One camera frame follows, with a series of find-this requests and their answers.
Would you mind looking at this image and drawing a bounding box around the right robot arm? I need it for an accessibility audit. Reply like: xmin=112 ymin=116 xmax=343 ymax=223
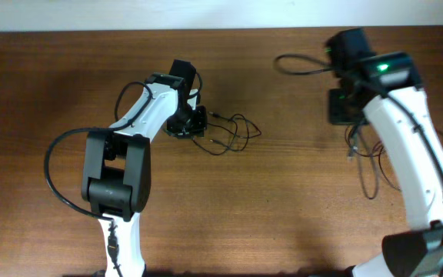
xmin=326 ymin=28 xmax=443 ymax=276

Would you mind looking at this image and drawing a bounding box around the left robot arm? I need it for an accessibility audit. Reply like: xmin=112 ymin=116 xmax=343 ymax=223
xmin=82 ymin=60 xmax=207 ymax=276

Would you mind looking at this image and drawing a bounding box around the black USB cable thick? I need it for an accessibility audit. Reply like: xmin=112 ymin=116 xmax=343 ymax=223
xmin=345 ymin=123 xmax=380 ymax=200

